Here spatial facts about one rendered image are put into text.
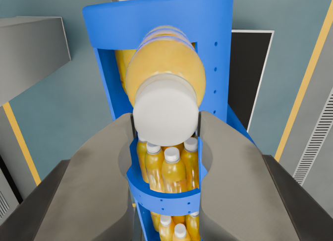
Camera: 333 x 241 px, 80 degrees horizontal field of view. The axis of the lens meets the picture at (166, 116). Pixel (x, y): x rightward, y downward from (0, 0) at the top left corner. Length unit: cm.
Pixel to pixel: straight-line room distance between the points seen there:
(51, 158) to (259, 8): 220
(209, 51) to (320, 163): 245
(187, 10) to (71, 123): 175
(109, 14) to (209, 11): 15
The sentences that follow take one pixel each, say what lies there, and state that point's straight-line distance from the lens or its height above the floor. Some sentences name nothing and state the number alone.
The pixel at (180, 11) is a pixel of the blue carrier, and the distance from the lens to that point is 31.
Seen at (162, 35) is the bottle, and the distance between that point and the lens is 19.
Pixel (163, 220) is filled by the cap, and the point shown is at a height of 111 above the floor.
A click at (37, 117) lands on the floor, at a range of 207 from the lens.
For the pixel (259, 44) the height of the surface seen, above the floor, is 15.
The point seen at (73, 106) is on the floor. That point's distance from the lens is 188.
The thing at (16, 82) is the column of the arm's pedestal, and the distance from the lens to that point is 117.
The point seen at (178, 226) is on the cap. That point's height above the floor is 114.
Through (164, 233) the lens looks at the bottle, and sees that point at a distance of 83.
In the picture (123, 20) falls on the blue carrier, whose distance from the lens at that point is 32.
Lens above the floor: 154
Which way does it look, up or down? 60 degrees down
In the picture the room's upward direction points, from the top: 176 degrees clockwise
